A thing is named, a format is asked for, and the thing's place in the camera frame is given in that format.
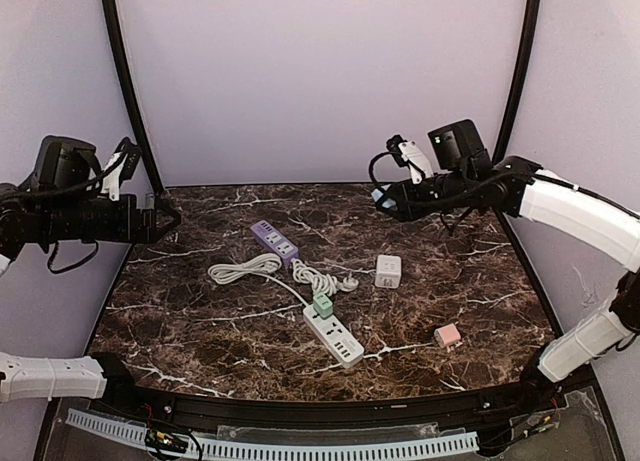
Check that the blue plug adapter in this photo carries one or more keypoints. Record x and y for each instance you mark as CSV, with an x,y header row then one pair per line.
x,y
380,199

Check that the black front table rail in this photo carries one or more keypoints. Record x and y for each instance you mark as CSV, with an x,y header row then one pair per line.
x,y
486,409

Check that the white cube socket adapter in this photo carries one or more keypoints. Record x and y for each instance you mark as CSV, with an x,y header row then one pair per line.
x,y
388,271

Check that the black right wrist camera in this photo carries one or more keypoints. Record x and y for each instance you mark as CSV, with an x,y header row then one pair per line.
x,y
458,148

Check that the black frame post left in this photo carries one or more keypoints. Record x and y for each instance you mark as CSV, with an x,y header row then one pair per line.
x,y
117,46

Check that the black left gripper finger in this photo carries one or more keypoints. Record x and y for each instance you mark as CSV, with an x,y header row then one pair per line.
x,y
153,232
160,208

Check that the green plug adapter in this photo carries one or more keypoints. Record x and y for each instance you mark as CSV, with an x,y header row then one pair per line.
x,y
323,305

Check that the purple power strip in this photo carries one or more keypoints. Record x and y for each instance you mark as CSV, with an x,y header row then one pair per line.
x,y
274,241

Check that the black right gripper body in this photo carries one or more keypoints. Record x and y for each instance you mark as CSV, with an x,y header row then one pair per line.
x,y
398,199

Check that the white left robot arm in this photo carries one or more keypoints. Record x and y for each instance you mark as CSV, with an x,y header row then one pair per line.
x,y
46,322

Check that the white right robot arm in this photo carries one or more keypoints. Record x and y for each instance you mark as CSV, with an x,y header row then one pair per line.
x,y
563,224

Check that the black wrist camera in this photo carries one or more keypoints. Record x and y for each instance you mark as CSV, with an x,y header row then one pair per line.
x,y
63,162
458,148

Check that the pink plug adapter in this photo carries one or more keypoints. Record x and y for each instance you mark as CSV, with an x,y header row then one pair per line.
x,y
447,335

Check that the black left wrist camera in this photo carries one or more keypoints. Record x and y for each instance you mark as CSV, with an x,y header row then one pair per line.
x,y
63,162

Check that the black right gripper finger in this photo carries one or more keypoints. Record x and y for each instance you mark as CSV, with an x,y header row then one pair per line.
x,y
397,212
392,190

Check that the white power strip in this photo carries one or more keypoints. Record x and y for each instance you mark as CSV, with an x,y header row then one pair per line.
x,y
338,340

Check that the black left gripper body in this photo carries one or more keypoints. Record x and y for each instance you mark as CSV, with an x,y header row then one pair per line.
x,y
150,223

